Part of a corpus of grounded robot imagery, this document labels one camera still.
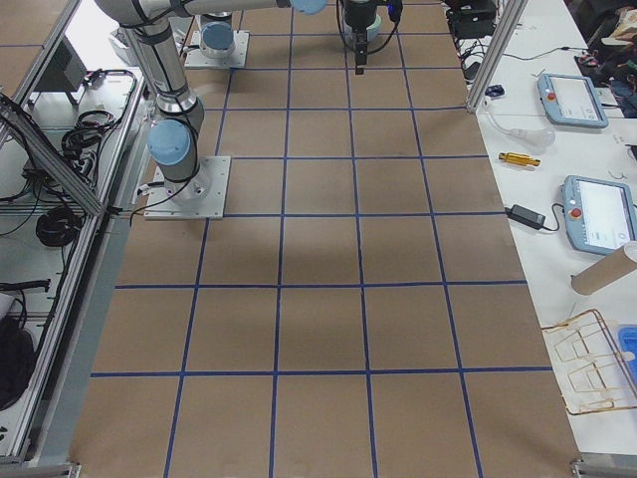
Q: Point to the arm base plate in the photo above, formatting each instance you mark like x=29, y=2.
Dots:
x=195, y=59
x=204, y=197

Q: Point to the black power adapter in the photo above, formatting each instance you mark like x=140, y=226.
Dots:
x=525, y=216

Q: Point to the small blue device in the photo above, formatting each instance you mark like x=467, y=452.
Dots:
x=495, y=91

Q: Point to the far teach pendant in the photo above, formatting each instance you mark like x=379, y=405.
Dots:
x=571, y=101

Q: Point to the brass yellow tool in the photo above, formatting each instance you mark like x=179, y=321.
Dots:
x=519, y=159

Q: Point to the teach pendant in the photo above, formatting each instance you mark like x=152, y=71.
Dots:
x=599, y=215
x=571, y=101

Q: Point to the gold wire rack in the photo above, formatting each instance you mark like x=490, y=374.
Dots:
x=591, y=368

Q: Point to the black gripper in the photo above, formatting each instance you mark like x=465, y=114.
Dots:
x=359, y=16

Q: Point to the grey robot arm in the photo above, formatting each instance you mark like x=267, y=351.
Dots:
x=216, y=34
x=173, y=141

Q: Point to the cardboard tube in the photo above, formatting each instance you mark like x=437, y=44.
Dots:
x=606, y=271

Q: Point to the near teach pendant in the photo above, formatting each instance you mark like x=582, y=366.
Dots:
x=599, y=215

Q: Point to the aluminium frame post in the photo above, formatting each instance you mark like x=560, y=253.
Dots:
x=510, y=18

